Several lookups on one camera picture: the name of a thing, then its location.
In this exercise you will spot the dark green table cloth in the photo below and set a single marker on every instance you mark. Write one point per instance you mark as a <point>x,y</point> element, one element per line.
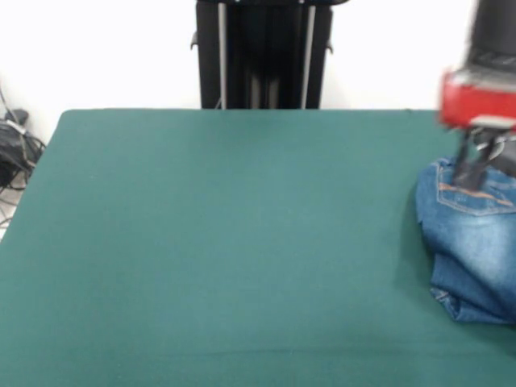
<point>221,242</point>

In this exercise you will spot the blue denim jeans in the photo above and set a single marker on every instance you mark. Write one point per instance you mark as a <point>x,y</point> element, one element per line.
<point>471,242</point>

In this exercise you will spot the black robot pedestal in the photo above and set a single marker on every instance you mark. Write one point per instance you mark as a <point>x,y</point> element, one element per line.
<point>209,60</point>

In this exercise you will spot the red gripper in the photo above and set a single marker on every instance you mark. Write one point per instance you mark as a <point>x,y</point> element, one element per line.
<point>475,101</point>

